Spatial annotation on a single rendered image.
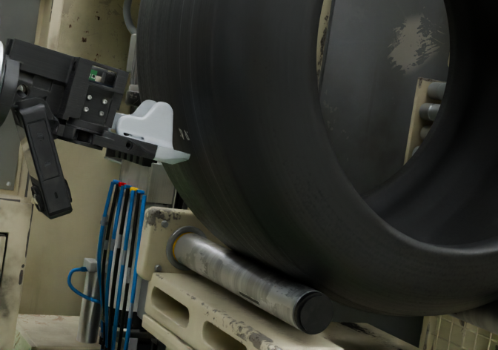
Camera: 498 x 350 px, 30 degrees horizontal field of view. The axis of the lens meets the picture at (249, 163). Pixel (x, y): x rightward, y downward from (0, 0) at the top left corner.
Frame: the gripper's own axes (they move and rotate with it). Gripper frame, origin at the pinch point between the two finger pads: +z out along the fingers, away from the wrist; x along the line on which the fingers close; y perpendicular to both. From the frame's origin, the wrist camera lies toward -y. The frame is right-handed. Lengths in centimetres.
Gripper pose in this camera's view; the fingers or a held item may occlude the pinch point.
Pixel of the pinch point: (175, 160)
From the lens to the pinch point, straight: 97.9
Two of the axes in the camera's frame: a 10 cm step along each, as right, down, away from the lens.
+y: 2.6, -9.6, 0.1
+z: 8.6, 2.4, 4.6
